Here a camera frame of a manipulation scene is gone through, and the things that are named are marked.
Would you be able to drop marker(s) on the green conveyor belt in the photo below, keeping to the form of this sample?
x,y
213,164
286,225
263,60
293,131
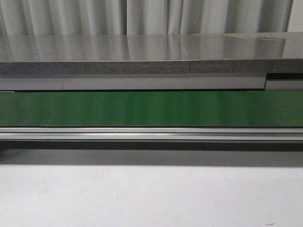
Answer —
x,y
155,108

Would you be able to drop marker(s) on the dark granite countertop slab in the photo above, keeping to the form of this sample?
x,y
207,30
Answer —
x,y
151,54

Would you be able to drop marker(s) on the grey pleated curtain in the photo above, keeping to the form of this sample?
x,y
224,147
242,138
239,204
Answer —
x,y
153,17

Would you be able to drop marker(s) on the grey conveyor back rail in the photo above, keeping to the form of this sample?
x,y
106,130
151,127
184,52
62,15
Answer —
x,y
189,81

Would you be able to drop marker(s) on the aluminium conveyor front rail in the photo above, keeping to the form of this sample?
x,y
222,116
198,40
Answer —
x,y
207,134

